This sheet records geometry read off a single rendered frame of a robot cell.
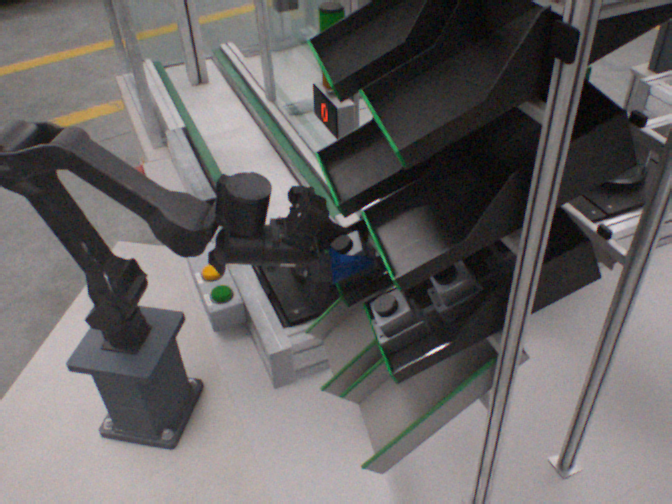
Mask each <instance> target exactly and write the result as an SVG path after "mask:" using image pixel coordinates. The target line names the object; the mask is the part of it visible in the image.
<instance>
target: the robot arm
mask: <svg viewBox="0 0 672 504"><path fill-rule="evenodd" d="M66 169H67V170H69V171H70V172H72V173H73V174H75V175H76V176H78V177H79V178H81V179H82V180H84V181H86V182H87V183H89V184H90V185H92V186H93V187H95V188H96V189H98V190H99V191H101V192H103V193H104V194H106V195H107V196H109V197H110V198H112V199H113V200H115V201H116V202H118V203H119V204H121V205H123V206H124V207H126V208H127V209H129V210H130V211H132V212H133V213H135V214H136V215H138V216H140V217H141V218H142V219H143V220H145V221H146V222H147V223H148V225H149V227H150V229H151V230H152V232H153V234H154V236H155V237H156V239H158V240H159V241H160V242H161V243H162V244H164V245H165V246H166V247H167V248H169V249H170V250H171V251H172V252H174V253H175V254H176V255H178V256H180V257H184V258H188V257H197V256H200V255H201V254H202V253H204V251H205V249H206V247H207V245H208V244H209V242H211V240H212V238H213V236H214V235H215V233H216V231H217V229H218V227H219V226H222V227H224V228H222V229H221V230H220V231H219V232H218V233H217V235H216V241H215V248H214V249H213V250H211V251H210V252H208V264H210V265H211V266H213V267H214V268H215V270H216V271H217V272H218V273H219V274H220V275H224V273H225V270H226V268H225V267H226V265H227V264H238V265H259V266H267V272H275V267H276V266H279V267H296V273H297V274H304V270H305V267H308V272H307V276H306V280H305V284H304V288H303V289H304V295H305V301H306V304H307V305H308V306H309V307H310V308H311V309H324V308H325V307H326V303H327V299H328V296H329V292H330V289H331V285H332V284H334V283H336V282H338V281H340V280H342V279H344V278H345V277H348V276H350V275H352V274H355V273H357V272H359V271H362V270H364V269H366V268H369V267H371V266H373V264H374V259H373V258H368V257H362V256H353V255H344V254H339V253H338V252H337V251H336V250H335V249H334V248H333V247H332V246H330V243H331V242H333V241H334V240H335V239H336V238H337V237H339V236H341V235H348V234H350V233H352V232H354V231H353V230H350V229H348V228H345V227H343V226H341V225H339V224H337V223H335V222H333V221H332V220H331V219H330V218H329V210H328V209H327V205H326V202H327V200H326V198H324V197H322V196H319V195H317V194H315V191H314V188H313V187H312V186H310V187H306V186H292V187H291V188H290V190H289V191H288V193H287V195H288V201H289V202H290V203H291V205H292V206H290V207H289V210H290V212H289V214H288V215H287V217H281V216H278V217H277V218H270V223H269V224H265V223H266V218H267V213H268V208H269V202H270V197H271V192H272V185H271V183H270V181H269V180H268V179H267V178H266V177H264V176H263V175H261V174H258V173H256V172H250V173H249V172H241V173H236V174H234V175H232V176H229V175H226V174H222V175H221V177H220V178H219V180H218V182H217V186H216V192H217V197H214V198H210V199H206V200H203V201H202V200H200V199H198V198H196V197H195V196H193V195H191V194H189V193H186V192H178V191H170V190H168V189H166V188H164V187H162V186H160V185H159V184H157V183H156V182H154V181H153V180H151V179H150V178H148V177H147V176H145V175H144V174H142V173H141V172H139V171H138V170H136V169H135V168H133V167H132V166H130V165H129V164H128V163H126V162H125V161H123V160H122V159H120V158H119V157H117V156H116V155H114V154H113V153H111V152H110V151H108V150H107V149H105V148H104V147H102V146H101V145H99V144H98V143H96V142H95V141H93V140H92V139H91V138H90V136H89V135H88V133H87V132H86V131H85V130H83V129H82V128H80V127H76V126H64V127H62V126H59V125H57V124H55V123H53V122H50V121H39V122H27V121H24V120H20V119H15V120H11V121H9V122H8V123H7V124H6V125H4V126H3V127H2V128H1V129H0V186H1V187H3V188H4V189H7V190H9V191H12V192H14V193H17V194H19V195H22V196H24V197H25V198H26V199H27V200H28V201H29V203H30V204H31V205H32V206H33V208H34V209H35V210H36V211H37V213H38V214H39V215H40V217H41V218H42V219H43V220H44V222H45V223H46V224H47V226H48V227H49V228H50V229H51V231H52V232H53V233H54V235H55V236H56V237H57V238H58V240H59V241H60V242H61V244H62V245H63V246H64V247H65V249H66V250H67V251H68V253H69V254H70V255H71V256H72V258H73V259H74V260H75V261H76V263H77V264H78V265H79V267H80V268H81V269H82V270H83V272H84V273H85V275H86V283H87V290H88V295H89V297H90V299H91V301H92V302H93V304H94V306H93V308H92V309H91V311H90V312H89V314H88V315H87V317H86V318H85V321H86V323H87V324H88V325H89V326H90V327H91V328H92V329H96V330H101V332H102V335H103V337H104V340H103V342H102V343H101V345H100V348H101V349H102V350H107V351H114V352H120V353H127V354H137V353H138V351H139V349H140V348H141V346H142V344H143V343H144V342H145V340H146V338H147V337H148V335H149V333H150V330H151V329H152V324H150V323H147V322H146V319H145V316H144V315H142V313H141V310H140V307H139V306H137V305H138V303H139V301H140V300H141V298H142V296H143V295H144V293H145V291H146V290H147V287H148V280H147V278H146V277H147V276H148V274H146V273H145V272H144V271H143V270H142V269H141V268H140V266H139V264H138V262H137V260H136V259H134V258H131V259H128V260H127V259H124V258H122V257H119V256H116V255H115V254H114V253H113V252H112V251H111V250H110V248H109V247H108V245H107V244H106V243H105V241H104V240H103V239H102V237H101V236H100V234H99V233H98V232H97V230H96V229H95V228H94V226H93V225H92V224H91V222H90V221H89V219H88V218H87V217H86V215H85V214H84V213H83V211H82V210H81V208H80V207H79V206H78V204H77V203H76V202H75V200H74V199H73V197H72V196H71V195H70V193H69V192H68V191H67V189H66V188H65V186H64V185H63V184H62V182H61V181H60V180H59V178H58V175H57V170H66ZM324 249H330V250H329V253H319V250H324ZM311 252H312V253H313V255H312V253H311Z"/></svg>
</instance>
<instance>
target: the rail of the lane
mask: <svg viewBox="0 0 672 504"><path fill-rule="evenodd" d="M165 135H166V138H167V143H168V147H169V151H170V154H171V160H172V163H173V165H174V167H175V170H176V172H177V174H178V176H179V178H180V181H181V183H182V185H183V187H184V190H185V192H186V193H189V194H191V195H193V196H195V197H196V198H198V199H200V200H202V201H203V200H206V199H210V198H214V197H216V196H215V194H214V192H213V190H212V188H211V186H210V184H209V182H208V180H207V178H206V176H205V174H204V172H203V170H202V168H201V166H200V164H199V162H198V161H197V159H196V157H195V155H194V153H193V151H192V149H191V147H190V145H189V143H188V141H187V139H186V137H185V135H184V133H183V131H182V129H181V127H180V128H176V129H174V131H173V132H172V130H168V131H165ZM222 228H224V227H222V226H219V227H218V229H217V231H216V233H215V235H214V236H213V238H212V240H211V242H214V241H216V235H217V233H218V232H219V231H220V230H221V229H222ZM211 242H209V243H211ZM227 267H228V269H229V271H230V273H231V275H232V278H233V280H234V282H235V284H236V286H237V288H238V291H239V293H240V295H241V297H242V299H243V301H244V306H245V311H246V317H247V322H246V323H245V325H246V327H247V330H248V332H249V334H250V336H251V338H252V341H253V343H254V345H255V347H256V349H257V352H258V354H259V356H260V358H261V361H262V363H263V365H264V367H265V369H266V372H267V374H268V376H269V378H270V381H271V383H272V385H273V387H274V389H277V388H279V387H282V386H285V385H287V384H290V383H293V382H296V373H295V365H294V357H293V349H292V345H291V343H290V341H289V339H288V337H287V335H286V333H285V331H284V329H283V327H282V325H281V323H280V321H279V319H278V317H277V315H276V314H275V312H274V310H273V308H272V306H271V304H270V302H269V300H271V299H272V293H271V291H270V289H269V287H268V285H267V283H266V281H265V279H264V278H263V276H262V275H260V276H258V278H257V276H256V274H255V272H254V270H253V268H252V266H251V265H238V264H227Z"/></svg>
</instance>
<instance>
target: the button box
mask: <svg viewBox="0 0 672 504"><path fill-rule="evenodd" d="M214 248H215V241H214V242H211V243H209V244H208V245H207V247H206V249H205V251H204V253H202V254H201V255H200V256H197V257H188V258H187V262H188V266H189V270H190V273H191V275H192V278H193V280H194V283H195V285H196V288H197V291H198V293H199V296H200V298H201V301H202V303H203V306H204V308H205V311H206V313H207V316H208V319H209V321H210V324H211V326H212V329H213V331H214V332H219V331H222V330H225V329H228V328H231V327H234V326H237V325H240V324H243V323H246V322H247V317H246V311H245V306H244V301H243V299H242V297H241V295H240V293H239V291H238V288H237V286H236V284H235V282H234V280H233V278H232V275H231V273H230V271H229V269H228V267H227V265H226V267H225V268H226V270H225V273H224V275H221V276H220V277H219V278H217V279H215V280H207V279H205V278H204V277H203V275H202V270H203V268H204V267H206V266H207V265H210V264H208V252H210V251H211V250H213V249H214ZM219 285H226V286H229V287H230V288H231V292H232V296H231V297H230V299H228V300H227V301H224V302H216V301H214V300H213V299H212V297H211V291H212V289H213V288H215V287H216V286H219Z"/></svg>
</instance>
